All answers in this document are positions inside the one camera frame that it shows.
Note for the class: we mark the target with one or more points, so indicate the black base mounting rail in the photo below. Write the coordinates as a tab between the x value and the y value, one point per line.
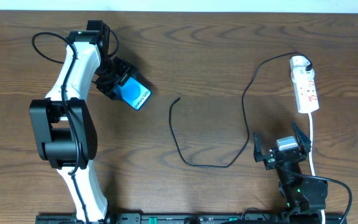
136	218

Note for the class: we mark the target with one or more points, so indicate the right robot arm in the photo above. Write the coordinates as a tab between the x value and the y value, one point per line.
305	196

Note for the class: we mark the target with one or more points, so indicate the white power strip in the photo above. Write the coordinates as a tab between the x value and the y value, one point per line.
305	90

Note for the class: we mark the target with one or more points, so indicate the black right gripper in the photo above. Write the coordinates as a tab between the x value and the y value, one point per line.
272	157

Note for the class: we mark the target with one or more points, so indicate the white USB charger adapter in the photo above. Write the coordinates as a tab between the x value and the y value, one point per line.
299	61

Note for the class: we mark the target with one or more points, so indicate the blue screen Galaxy smartphone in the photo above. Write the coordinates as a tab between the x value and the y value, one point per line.
134	93

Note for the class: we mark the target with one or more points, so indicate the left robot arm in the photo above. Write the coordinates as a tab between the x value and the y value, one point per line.
64	131

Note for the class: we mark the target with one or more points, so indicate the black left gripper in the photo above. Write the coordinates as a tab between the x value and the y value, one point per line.
117	78

